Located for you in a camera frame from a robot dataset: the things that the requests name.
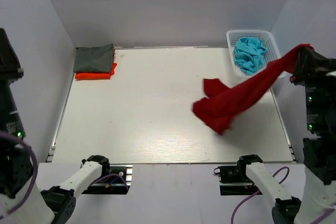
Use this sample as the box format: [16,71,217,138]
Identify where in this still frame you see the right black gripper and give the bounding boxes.
[288,43,336,130]

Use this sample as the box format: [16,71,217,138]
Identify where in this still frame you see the red t shirt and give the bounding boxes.
[192,44,313,135]

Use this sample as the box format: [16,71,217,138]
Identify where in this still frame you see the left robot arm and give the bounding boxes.
[1,29,111,223]

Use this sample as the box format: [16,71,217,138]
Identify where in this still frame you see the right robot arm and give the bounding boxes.
[236,46,335,223]

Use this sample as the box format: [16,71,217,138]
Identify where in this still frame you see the white plastic basket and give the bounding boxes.
[226,30,281,83]

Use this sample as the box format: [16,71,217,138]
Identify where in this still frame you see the crumpled cyan t shirt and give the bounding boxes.
[234,37,268,76]

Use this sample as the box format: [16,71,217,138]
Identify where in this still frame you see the folded grey t shirt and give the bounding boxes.
[73,44,115,73]

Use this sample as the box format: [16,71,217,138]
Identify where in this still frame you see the folded orange t shirt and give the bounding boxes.
[75,63,117,80]

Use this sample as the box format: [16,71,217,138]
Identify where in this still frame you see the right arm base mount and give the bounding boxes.
[214,166,261,196]

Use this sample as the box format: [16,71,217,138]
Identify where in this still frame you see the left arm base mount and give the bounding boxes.
[83,165,133,195]

